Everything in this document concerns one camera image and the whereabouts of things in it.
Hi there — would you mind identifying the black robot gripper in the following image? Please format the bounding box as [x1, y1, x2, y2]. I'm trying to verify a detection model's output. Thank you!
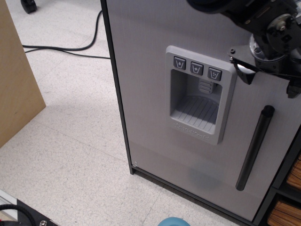
[228, 45, 301, 98]

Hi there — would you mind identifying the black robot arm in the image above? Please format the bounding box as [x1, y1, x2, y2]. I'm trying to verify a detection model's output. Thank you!
[188, 0, 301, 98]

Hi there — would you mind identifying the grey water dispenser panel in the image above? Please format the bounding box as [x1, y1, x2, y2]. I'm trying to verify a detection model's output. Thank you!
[166, 46, 237, 145]

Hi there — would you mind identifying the brown woven basket upper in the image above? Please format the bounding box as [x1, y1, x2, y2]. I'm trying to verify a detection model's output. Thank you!
[286, 154, 301, 190]

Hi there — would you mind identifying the brown woven basket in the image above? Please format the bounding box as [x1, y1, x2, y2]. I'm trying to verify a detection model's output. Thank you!
[286, 154, 301, 190]
[267, 201, 301, 226]

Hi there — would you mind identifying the brown woven basket lower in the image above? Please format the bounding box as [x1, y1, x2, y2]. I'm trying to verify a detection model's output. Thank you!
[267, 201, 301, 226]

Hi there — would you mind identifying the blue round object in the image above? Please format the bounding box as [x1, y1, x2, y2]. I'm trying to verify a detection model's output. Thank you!
[158, 217, 190, 226]

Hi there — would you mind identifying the light wooden board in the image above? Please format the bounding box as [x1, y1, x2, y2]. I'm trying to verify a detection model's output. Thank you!
[0, 0, 46, 146]

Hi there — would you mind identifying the black caster wheel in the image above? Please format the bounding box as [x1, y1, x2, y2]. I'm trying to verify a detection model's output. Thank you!
[20, 0, 37, 14]

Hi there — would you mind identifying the black fridge door handle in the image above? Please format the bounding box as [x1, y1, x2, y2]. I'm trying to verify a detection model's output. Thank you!
[236, 105, 275, 191]

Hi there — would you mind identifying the black floor cable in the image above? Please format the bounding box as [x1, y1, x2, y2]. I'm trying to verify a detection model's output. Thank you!
[23, 10, 111, 59]

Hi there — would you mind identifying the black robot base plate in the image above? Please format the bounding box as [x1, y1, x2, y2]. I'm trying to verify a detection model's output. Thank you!
[0, 199, 59, 226]

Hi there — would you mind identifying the aluminium rail strip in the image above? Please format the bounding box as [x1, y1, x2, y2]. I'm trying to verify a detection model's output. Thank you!
[0, 189, 17, 220]

